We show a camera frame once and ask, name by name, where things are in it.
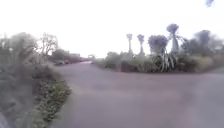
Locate bed of shrubs and flax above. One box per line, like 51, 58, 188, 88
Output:
94, 49, 224, 74

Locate grey asphalt path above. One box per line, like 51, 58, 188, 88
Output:
49, 61, 224, 128

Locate distant bushes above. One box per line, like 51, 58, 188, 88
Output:
49, 48, 91, 66

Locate row of cabbage trees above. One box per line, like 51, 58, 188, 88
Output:
125, 23, 224, 58

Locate bare tree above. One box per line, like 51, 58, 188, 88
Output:
39, 32, 59, 57

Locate low green planting bed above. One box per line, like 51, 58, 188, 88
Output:
13, 64, 73, 128

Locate bushes beside path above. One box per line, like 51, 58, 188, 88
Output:
0, 32, 46, 118

